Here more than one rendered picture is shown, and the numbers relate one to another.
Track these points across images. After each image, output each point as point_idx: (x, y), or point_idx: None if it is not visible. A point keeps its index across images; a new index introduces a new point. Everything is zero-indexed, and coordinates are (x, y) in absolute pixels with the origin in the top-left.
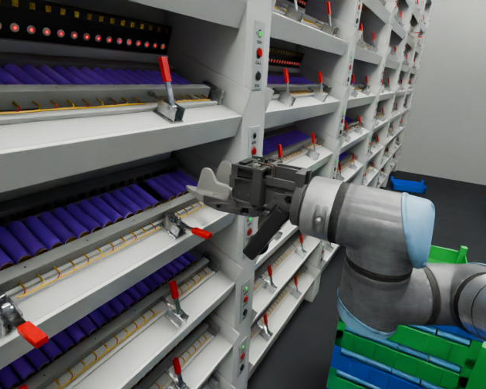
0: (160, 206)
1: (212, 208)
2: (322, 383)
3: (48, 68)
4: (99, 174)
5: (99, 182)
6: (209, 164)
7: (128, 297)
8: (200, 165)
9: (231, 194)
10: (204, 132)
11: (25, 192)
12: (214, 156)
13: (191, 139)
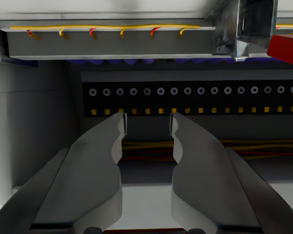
0: (209, 57)
1: (266, 183)
2: None
3: None
4: (205, 70)
5: (218, 68)
6: (25, 90)
7: None
8: (36, 75)
9: (120, 195)
10: (136, 210)
11: (289, 71)
12: (23, 113)
13: (167, 200)
